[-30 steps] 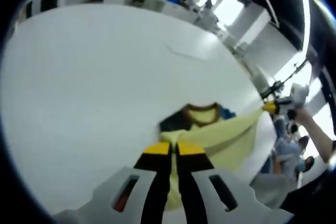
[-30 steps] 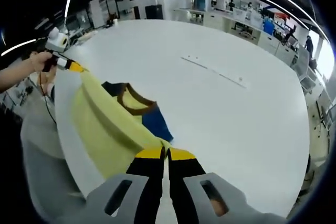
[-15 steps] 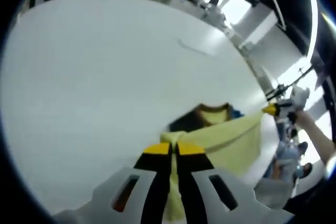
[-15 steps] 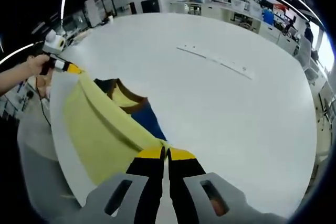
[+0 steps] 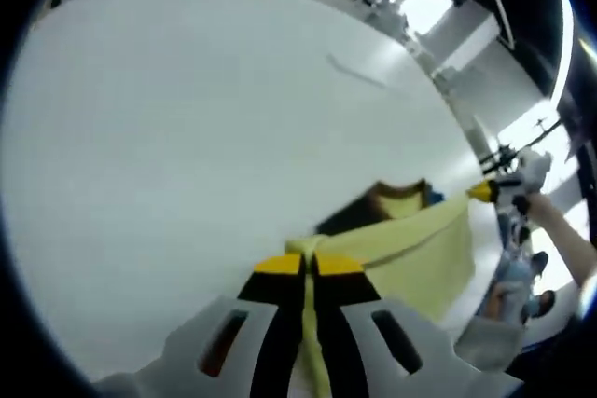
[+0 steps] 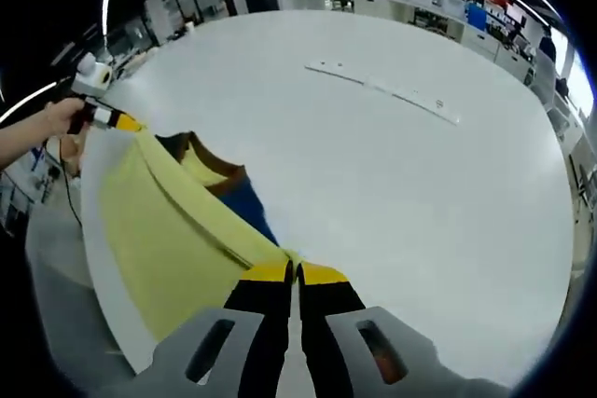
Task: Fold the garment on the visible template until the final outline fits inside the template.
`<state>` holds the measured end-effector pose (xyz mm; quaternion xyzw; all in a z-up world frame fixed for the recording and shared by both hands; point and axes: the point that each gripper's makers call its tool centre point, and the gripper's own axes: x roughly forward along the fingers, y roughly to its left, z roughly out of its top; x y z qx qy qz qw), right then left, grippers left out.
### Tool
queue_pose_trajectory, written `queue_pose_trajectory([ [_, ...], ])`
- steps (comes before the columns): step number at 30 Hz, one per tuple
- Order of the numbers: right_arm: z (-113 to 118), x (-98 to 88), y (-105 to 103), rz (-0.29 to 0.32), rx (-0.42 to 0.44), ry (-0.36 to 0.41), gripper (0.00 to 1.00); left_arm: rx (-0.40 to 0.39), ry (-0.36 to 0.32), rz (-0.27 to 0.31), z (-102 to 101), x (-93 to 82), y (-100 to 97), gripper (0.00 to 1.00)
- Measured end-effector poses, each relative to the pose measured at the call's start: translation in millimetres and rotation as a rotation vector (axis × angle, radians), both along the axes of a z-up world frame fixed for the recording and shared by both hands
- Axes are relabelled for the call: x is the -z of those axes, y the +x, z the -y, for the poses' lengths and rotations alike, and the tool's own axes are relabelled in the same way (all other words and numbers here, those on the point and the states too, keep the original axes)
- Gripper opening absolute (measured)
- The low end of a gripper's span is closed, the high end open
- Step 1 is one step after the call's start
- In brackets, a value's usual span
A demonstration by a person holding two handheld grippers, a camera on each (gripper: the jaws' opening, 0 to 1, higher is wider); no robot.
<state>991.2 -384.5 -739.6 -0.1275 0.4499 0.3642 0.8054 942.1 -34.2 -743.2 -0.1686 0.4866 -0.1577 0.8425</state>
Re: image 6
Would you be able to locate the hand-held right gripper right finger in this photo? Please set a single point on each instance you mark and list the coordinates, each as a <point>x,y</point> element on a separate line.
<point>326,323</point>

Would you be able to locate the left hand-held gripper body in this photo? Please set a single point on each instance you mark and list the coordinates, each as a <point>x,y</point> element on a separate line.
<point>93,76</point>

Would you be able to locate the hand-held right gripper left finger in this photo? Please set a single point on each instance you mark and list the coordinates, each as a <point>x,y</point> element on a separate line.
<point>261,323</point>

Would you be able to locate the yellow blue grey long-sleeve garment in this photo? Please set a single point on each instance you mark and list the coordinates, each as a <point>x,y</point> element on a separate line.
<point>163,239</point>

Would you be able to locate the white template strip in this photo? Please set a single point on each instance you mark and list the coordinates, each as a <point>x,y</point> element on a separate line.
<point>387,88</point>

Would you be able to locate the person's left hand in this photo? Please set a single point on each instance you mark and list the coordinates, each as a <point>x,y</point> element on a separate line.
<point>63,116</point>

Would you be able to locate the ceiling light strip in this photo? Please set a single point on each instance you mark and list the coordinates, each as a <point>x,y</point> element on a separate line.
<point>106,6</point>

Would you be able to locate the black cabinet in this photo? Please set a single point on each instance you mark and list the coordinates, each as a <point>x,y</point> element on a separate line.
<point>262,1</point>

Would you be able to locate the white lab counter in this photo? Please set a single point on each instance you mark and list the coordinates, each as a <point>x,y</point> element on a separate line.
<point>420,11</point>

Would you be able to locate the blue bin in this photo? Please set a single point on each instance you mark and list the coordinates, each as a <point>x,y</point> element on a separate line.
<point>477,16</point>

